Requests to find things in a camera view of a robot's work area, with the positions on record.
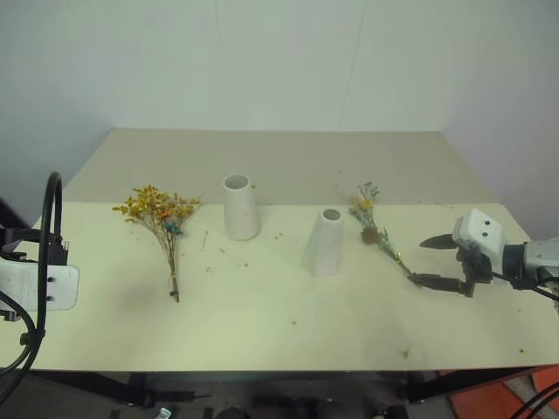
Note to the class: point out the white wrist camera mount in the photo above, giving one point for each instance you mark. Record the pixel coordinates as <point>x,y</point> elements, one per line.
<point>478,235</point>
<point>35,283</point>

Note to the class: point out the white cylindrical vase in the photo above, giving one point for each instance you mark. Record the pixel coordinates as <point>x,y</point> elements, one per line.
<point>240,209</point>

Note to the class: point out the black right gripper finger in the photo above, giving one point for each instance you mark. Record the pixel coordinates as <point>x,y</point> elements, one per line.
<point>436,282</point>
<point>439,241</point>

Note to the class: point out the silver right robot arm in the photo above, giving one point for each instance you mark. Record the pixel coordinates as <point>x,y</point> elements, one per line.
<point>535,257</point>

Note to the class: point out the black table frame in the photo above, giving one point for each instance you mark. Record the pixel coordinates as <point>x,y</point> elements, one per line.
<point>279,384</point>

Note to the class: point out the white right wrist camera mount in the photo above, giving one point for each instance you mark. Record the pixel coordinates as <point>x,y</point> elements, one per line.
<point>478,235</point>

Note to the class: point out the dark rounded shape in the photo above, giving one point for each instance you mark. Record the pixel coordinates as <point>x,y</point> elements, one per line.
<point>230,413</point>

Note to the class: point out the mixed pink dried flower bouquet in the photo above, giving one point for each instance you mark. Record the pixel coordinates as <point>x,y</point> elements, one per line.
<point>371,227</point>

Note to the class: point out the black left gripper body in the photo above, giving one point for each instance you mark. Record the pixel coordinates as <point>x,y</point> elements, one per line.
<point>56,251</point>

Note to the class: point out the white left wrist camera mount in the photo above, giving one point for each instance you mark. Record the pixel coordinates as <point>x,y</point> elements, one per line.
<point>35,283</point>

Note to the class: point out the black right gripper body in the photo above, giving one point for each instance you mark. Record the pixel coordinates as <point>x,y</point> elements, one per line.
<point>474,264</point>

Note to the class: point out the white tapered vase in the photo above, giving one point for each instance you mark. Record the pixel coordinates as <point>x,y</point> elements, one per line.
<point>325,249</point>

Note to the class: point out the orange floor mat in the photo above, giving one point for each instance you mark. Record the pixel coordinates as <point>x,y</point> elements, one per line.
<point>502,399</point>

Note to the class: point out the yellow dried flower bouquet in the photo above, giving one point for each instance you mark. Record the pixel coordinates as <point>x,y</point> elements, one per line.
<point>163,214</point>

